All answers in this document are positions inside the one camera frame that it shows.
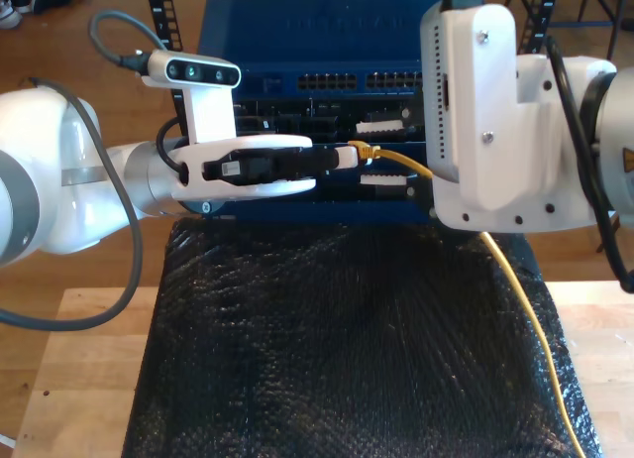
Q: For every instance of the black rack drawer tray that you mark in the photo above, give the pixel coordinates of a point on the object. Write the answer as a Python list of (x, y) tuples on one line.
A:
[(337, 188)]

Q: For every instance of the black rack server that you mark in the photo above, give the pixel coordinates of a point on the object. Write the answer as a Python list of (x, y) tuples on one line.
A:
[(322, 126)]

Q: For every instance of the black chair with blue seat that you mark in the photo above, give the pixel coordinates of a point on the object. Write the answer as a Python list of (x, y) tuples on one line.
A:
[(579, 25)]

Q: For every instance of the black bubble wrap mat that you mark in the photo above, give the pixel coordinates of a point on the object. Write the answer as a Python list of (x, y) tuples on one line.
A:
[(322, 378)]

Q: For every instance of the white shoe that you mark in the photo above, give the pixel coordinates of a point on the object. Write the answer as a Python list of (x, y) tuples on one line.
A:
[(6, 16)]

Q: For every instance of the blue network switch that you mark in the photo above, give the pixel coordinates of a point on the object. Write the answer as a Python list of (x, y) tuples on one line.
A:
[(322, 36)]

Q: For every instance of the black perforated rack frame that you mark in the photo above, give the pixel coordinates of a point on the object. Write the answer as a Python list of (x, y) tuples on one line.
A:
[(158, 7)]

